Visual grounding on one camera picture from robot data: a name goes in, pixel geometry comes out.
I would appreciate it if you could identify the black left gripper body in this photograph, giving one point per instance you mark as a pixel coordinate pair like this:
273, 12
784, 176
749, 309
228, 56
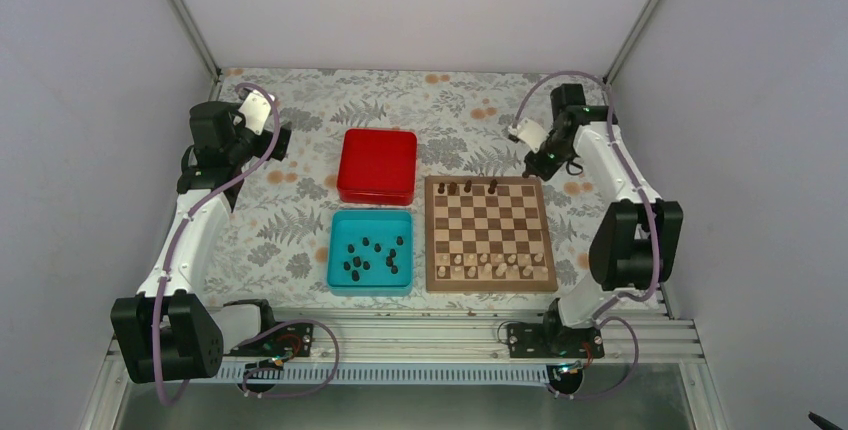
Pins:
279, 150

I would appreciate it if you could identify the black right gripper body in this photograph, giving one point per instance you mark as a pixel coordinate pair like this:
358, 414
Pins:
548, 169

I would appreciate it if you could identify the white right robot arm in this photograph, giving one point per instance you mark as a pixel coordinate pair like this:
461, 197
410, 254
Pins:
634, 247

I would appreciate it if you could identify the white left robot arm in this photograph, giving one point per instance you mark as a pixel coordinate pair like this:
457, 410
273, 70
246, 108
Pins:
164, 331

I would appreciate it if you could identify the wooden chessboard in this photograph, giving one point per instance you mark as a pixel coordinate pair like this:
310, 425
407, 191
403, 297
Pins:
488, 243

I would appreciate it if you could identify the red square tin lid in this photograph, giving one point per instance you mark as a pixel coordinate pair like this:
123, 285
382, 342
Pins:
378, 166

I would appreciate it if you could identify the blue plastic tray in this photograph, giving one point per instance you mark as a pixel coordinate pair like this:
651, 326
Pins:
371, 253

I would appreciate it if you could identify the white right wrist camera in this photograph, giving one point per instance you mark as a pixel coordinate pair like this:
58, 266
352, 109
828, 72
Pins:
528, 132

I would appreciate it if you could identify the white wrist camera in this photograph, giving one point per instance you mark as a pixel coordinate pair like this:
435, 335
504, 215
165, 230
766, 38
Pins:
528, 132
255, 110

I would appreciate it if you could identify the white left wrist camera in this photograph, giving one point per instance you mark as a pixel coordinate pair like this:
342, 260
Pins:
255, 110

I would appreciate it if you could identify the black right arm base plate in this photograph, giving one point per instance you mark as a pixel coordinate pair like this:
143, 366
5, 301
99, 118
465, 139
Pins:
538, 341

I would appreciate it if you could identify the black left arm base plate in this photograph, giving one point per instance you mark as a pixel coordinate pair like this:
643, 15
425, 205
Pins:
292, 341

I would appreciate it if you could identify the aluminium front rail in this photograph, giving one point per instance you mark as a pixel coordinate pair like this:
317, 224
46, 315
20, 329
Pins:
450, 348

